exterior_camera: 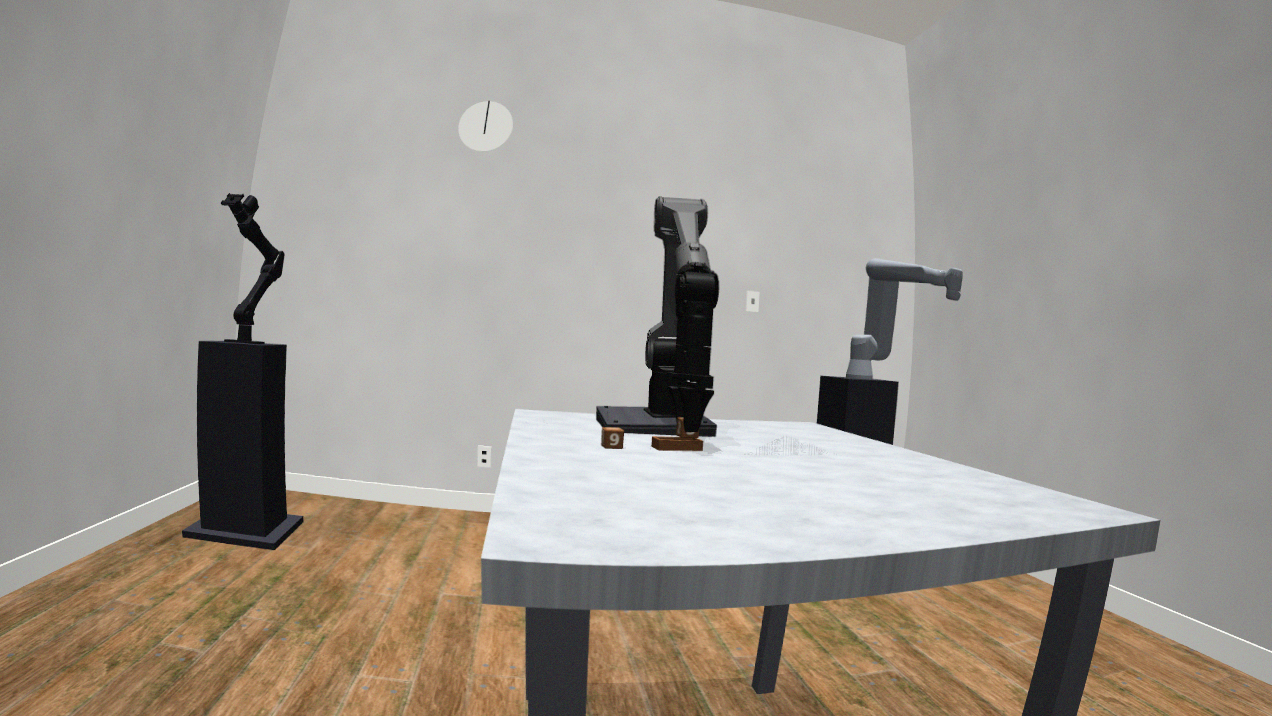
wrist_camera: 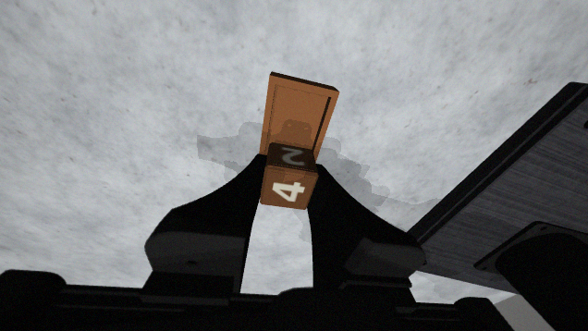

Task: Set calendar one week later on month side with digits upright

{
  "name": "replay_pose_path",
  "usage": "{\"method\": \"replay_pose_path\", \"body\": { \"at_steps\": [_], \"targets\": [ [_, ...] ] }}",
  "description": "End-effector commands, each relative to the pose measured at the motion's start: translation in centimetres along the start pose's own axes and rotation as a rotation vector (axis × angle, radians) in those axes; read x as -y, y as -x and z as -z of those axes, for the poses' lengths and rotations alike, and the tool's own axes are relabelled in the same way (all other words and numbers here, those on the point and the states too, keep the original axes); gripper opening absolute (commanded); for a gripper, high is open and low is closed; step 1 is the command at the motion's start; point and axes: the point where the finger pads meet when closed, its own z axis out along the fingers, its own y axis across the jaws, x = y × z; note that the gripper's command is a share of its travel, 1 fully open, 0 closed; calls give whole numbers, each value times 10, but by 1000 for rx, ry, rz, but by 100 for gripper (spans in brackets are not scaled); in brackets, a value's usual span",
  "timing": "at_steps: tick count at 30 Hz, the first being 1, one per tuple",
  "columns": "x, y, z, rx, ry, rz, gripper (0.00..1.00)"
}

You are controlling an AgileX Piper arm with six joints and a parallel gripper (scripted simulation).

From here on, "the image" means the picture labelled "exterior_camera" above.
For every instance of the brown wooden cube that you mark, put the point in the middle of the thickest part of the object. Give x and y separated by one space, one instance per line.
680 431
612 438

